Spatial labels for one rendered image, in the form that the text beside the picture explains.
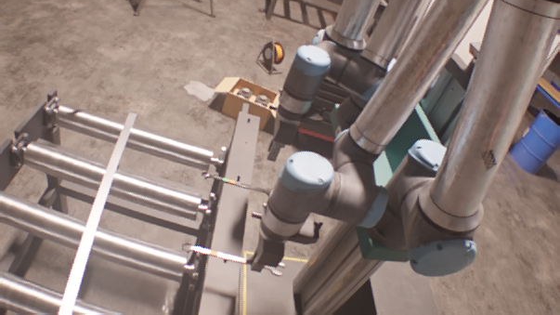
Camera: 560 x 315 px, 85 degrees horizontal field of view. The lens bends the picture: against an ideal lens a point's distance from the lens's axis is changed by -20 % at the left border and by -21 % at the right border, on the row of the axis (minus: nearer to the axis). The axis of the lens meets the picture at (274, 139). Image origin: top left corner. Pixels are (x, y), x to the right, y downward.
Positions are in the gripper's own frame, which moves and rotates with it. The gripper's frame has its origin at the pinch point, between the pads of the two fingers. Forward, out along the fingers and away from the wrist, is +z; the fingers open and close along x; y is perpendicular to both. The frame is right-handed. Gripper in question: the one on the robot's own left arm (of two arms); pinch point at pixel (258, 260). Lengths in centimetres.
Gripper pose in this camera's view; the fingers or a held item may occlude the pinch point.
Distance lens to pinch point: 93.7
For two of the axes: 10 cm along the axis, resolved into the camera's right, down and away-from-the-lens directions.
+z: -3.1, 7.4, 5.9
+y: -9.5, -2.8, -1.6
